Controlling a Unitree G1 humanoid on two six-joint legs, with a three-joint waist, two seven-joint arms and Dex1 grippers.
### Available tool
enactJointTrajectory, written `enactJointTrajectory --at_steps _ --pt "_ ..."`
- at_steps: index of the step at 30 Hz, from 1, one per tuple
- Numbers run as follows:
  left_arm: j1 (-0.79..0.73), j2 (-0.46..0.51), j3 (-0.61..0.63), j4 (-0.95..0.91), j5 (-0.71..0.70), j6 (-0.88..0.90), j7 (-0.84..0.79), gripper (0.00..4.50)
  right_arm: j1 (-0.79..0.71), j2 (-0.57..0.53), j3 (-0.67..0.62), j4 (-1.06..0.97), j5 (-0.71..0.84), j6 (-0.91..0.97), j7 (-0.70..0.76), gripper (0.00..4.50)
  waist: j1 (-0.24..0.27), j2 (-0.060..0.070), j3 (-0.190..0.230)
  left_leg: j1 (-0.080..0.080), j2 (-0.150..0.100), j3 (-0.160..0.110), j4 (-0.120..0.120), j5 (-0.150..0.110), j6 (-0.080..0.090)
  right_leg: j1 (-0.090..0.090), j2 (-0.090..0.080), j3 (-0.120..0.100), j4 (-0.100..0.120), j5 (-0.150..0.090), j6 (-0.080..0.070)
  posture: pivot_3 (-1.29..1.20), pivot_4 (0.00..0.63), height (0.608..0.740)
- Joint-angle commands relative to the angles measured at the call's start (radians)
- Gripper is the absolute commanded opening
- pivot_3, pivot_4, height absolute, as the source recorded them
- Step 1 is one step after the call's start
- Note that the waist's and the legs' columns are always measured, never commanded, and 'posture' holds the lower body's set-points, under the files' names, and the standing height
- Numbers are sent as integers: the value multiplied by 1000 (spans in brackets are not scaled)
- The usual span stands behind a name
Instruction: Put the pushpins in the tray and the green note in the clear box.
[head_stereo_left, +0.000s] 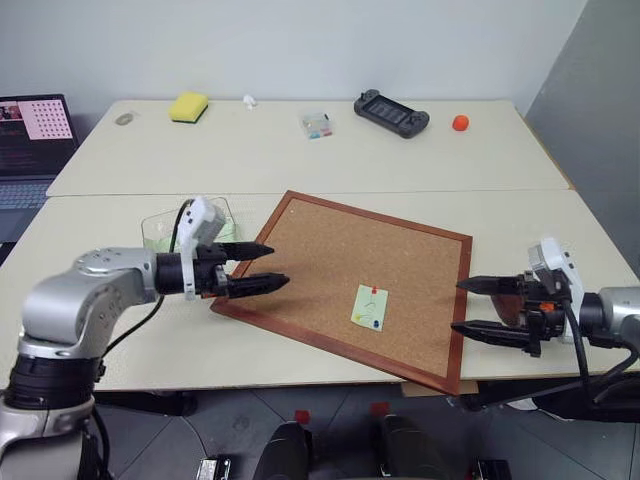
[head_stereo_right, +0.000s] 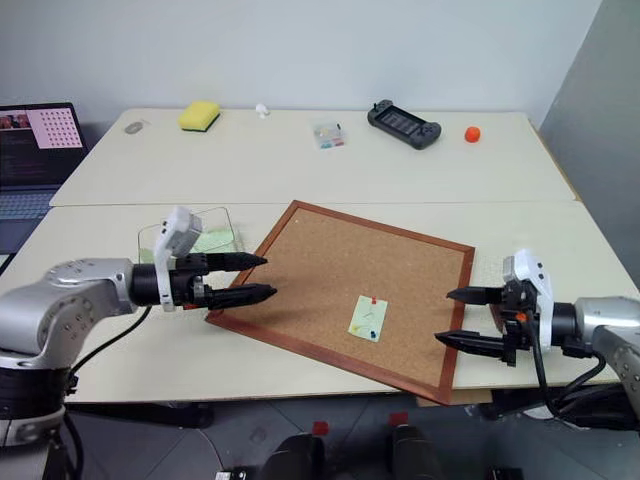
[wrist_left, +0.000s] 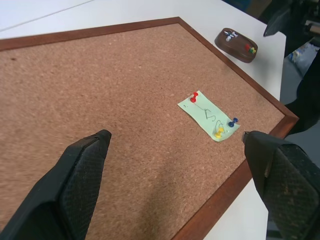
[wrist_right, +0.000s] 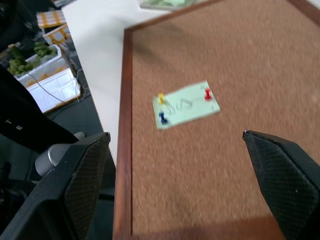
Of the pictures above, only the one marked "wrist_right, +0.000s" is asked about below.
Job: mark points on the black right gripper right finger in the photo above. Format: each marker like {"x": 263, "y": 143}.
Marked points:
{"x": 285, "y": 175}

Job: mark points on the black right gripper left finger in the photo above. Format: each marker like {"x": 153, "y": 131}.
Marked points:
{"x": 75, "y": 180}

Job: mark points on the wood-framed cork board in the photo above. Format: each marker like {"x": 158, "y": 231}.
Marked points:
{"x": 212, "y": 125}

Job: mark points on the blue push pin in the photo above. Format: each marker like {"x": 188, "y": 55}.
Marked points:
{"x": 163, "y": 119}

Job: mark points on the red push pin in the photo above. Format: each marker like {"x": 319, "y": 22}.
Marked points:
{"x": 208, "y": 94}

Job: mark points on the yellow push pin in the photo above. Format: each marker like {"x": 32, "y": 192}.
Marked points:
{"x": 161, "y": 98}

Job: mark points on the light green paper note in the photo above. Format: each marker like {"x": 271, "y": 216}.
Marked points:
{"x": 186, "y": 105}

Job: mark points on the silver robot body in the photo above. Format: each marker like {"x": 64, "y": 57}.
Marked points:
{"x": 51, "y": 156}

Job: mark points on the white foam box with lid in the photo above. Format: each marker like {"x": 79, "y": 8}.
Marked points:
{"x": 53, "y": 90}

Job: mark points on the white crate with green produce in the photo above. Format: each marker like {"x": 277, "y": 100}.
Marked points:
{"x": 53, "y": 90}

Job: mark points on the white foam box of greens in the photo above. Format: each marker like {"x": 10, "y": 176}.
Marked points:
{"x": 37, "y": 61}

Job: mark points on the yellow-taped white foam box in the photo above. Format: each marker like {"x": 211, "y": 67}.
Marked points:
{"x": 57, "y": 33}

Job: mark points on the yellow-striped white foam box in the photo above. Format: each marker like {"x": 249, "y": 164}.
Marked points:
{"x": 50, "y": 18}

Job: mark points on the green object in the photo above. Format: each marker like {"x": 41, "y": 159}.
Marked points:
{"x": 166, "y": 4}

